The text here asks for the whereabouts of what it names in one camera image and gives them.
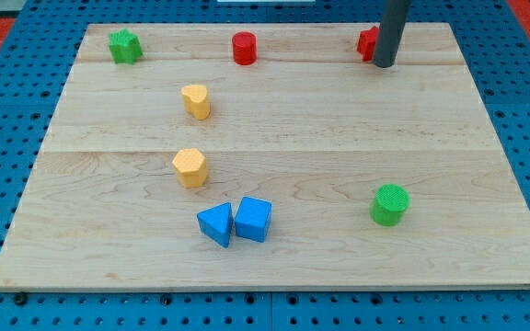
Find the blue cube block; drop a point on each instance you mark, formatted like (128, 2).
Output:
(253, 219)

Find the light wooden board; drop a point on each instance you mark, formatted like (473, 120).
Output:
(308, 127)

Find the red cylinder block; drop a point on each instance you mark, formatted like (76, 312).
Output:
(244, 45)

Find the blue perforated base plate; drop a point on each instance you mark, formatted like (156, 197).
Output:
(36, 58)

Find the green star block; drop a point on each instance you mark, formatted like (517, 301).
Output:
(124, 46)

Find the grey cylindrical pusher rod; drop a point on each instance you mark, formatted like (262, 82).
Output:
(390, 32)

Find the yellow heart block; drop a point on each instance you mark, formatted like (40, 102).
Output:
(196, 101)

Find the green cylinder block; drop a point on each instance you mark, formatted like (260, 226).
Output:
(389, 205)

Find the blue triangle block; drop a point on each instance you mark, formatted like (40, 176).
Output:
(217, 222)

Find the yellow hexagon block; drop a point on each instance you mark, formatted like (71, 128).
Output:
(190, 167)

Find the red star block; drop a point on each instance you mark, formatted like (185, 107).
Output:
(366, 43)

